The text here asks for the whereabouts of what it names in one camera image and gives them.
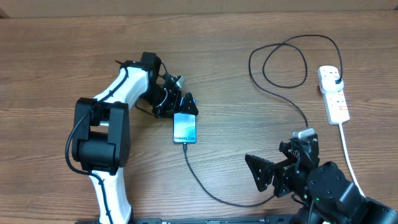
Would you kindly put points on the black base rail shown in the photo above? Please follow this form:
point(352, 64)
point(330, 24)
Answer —
point(269, 219)

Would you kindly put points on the Galaxy smartphone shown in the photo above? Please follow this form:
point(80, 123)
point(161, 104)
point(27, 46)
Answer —
point(185, 128)

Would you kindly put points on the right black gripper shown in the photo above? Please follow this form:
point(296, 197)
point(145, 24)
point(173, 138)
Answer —
point(283, 174)

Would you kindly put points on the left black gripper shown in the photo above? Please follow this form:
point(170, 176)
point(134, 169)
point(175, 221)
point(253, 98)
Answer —
point(172, 107)

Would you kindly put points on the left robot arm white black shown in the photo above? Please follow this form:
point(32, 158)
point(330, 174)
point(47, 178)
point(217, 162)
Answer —
point(100, 142)

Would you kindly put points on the white power strip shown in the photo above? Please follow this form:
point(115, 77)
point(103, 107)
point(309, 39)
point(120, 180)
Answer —
point(335, 103)

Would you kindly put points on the white charger adapter plug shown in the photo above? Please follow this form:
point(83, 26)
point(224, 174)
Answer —
point(330, 85)

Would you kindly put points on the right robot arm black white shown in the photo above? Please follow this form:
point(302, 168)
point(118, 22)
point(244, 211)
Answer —
point(327, 195)

